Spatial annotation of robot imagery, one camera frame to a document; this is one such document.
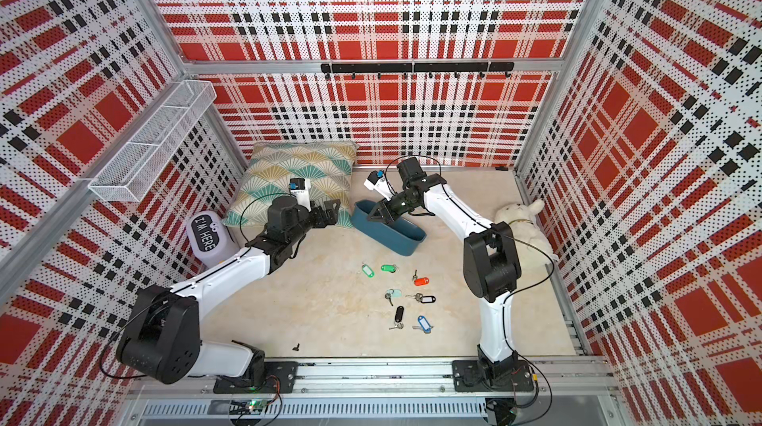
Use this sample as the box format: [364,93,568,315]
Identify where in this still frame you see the teal storage box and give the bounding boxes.
[351,200,427,257]

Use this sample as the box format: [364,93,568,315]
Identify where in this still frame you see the red tag key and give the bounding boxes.
[412,271,430,286]

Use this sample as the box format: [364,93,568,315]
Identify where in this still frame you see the pale teal tag key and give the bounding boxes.
[384,289,402,306]

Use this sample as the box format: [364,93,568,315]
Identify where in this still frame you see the black tag key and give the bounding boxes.
[407,293,437,304]
[391,306,405,330]

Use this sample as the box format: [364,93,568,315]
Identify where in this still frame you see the blue tag key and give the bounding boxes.
[413,315,434,335]

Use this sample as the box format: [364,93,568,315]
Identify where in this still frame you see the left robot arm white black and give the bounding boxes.
[112,195,341,388]

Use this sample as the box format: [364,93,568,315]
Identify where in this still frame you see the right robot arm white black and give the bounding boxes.
[364,157,522,388]

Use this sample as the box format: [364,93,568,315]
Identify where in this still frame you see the fan pattern cushion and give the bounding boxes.
[223,140,358,229]

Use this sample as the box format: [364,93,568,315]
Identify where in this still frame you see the lavender I'm here jug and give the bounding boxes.
[185,211,239,269]

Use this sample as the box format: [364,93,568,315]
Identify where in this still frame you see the white plush toy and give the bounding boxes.
[494,199,559,271]

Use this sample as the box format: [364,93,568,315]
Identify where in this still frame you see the green circuit board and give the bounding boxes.
[228,399,269,416]

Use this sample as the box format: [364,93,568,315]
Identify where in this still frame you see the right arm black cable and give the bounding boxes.
[383,154,558,421]

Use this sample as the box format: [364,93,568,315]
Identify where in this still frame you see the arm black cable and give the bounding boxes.
[383,154,558,421]
[97,191,293,380]

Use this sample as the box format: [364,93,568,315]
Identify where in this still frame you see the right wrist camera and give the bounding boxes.
[363,170,394,201]

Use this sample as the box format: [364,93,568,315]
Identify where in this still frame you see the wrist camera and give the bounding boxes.
[363,170,394,201]
[289,178,312,210]

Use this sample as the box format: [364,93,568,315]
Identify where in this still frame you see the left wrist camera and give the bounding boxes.
[289,178,312,210]

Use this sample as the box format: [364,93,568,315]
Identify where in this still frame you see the black hook rail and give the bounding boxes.
[321,61,516,77]

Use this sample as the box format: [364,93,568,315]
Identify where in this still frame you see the white wire mesh shelf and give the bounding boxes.
[89,79,214,203]

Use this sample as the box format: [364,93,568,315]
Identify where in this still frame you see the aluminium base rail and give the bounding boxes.
[120,357,628,425]

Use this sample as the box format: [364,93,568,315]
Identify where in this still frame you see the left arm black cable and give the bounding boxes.
[97,191,293,380]

